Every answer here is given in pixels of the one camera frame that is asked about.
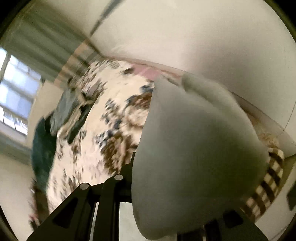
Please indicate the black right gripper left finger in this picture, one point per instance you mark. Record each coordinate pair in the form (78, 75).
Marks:
(89, 212)

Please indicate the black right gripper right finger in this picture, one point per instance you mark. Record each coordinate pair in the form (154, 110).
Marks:
(232, 225)

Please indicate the light green fleece pant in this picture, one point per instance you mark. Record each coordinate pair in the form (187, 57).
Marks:
(198, 156)

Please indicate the brown checkered bed sheet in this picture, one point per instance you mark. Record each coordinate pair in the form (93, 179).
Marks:
(265, 194)

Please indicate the floral cream bed blanket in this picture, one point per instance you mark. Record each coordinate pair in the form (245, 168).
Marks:
(111, 132)

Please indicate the dark green blanket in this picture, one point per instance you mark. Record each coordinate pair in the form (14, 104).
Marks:
(43, 152)

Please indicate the window with grille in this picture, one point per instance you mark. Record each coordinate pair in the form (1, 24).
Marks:
(19, 87)

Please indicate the grey curtain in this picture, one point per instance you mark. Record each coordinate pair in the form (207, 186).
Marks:
(47, 43)

